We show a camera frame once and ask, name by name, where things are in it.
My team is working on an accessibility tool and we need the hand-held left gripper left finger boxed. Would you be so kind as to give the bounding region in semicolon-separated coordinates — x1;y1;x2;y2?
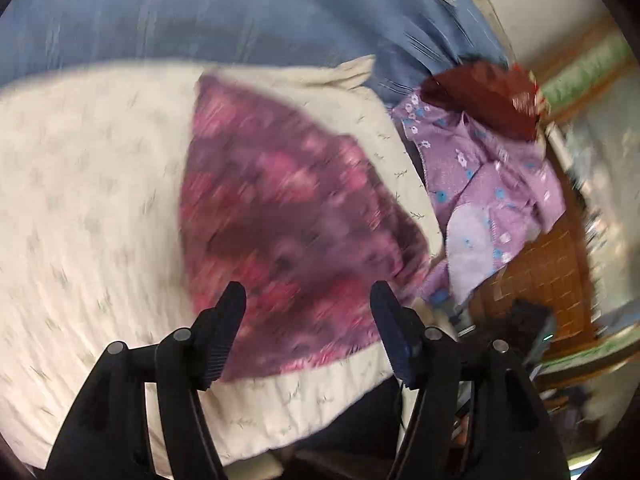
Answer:
42;281;247;480

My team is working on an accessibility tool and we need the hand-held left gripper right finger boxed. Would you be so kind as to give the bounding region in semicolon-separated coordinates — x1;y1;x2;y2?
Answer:
370;281;571;480

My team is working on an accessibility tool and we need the pink floral garment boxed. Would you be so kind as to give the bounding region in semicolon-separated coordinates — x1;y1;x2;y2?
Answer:
179;74;433;381

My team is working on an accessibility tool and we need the lilac flower-print garment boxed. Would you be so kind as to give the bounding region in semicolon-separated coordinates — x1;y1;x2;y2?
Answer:
392;87;568;306

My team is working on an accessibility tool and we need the white leaf-print blanket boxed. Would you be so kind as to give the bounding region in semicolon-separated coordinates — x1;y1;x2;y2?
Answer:
0;55;446;476

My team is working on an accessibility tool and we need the dark red cloth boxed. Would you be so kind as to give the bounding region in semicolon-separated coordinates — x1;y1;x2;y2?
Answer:
420;62;543;142

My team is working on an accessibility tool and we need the blue plaid bedsheet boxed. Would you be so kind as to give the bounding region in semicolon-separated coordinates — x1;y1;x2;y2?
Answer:
0;0;511;108

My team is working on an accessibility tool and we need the green panel with wooden frame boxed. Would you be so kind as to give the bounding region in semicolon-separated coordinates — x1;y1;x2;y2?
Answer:
537;20;638;121

